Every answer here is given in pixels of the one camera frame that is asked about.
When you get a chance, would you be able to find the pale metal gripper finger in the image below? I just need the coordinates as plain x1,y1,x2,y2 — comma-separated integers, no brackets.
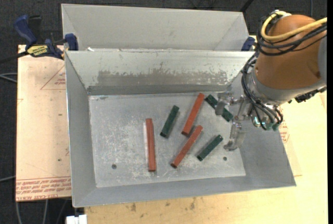
215,92,239,116
224,123,247,151

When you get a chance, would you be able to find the dark green flat block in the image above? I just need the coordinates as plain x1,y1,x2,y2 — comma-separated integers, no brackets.
204,94,234,123
196,134,224,162
159,105,181,139

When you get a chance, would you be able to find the red-brown flat block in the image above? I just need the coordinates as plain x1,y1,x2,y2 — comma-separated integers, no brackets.
145,118,158,172
170,125,204,169
181,92,206,137

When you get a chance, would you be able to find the grey metal bin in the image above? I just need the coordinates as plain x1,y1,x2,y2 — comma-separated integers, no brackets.
61,3,297,208

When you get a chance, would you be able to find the brown cardboard board, red print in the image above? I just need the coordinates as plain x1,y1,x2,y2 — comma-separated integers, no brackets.
15,44,303,203

